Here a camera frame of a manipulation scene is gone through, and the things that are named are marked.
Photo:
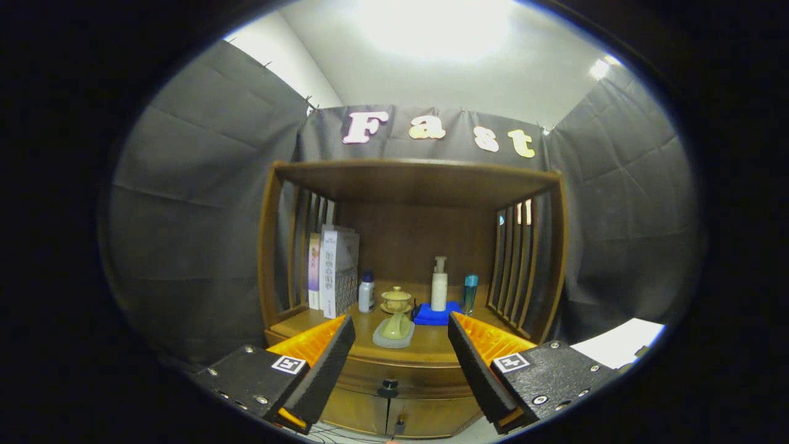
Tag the wooden countertop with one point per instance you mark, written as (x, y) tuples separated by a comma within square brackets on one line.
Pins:
[(431, 343)]

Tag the large ceiling light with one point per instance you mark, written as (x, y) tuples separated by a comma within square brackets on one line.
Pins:
[(431, 28)]

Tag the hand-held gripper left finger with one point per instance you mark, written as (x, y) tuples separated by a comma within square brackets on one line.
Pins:
[(327, 370)]

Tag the white pump bottle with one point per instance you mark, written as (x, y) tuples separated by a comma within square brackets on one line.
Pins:
[(439, 290)]

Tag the yellow lidded teacup with saucer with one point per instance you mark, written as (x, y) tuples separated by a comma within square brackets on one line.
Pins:
[(396, 299)]

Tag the small white bottle blue cap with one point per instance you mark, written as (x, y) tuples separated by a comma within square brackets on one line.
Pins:
[(366, 296)]

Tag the small ceiling lamp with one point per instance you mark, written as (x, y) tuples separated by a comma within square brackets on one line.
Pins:
[(599, 68)]

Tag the teal slim bottle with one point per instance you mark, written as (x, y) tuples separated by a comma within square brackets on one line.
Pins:
[(470, 293)]

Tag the white book with grey pattern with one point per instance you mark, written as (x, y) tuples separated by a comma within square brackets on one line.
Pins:
[(333, 277)]

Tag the wooden cabinet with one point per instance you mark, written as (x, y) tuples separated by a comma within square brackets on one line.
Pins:
[(419, 240)]

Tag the book with purple spine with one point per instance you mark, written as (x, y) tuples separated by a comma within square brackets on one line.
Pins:
[(314, 271)]

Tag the blue folded cloth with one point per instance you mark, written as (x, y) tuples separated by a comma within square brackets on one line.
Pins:
[(431, 317)]

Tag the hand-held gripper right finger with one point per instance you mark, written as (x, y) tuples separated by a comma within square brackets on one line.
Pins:
[(478, 370)]

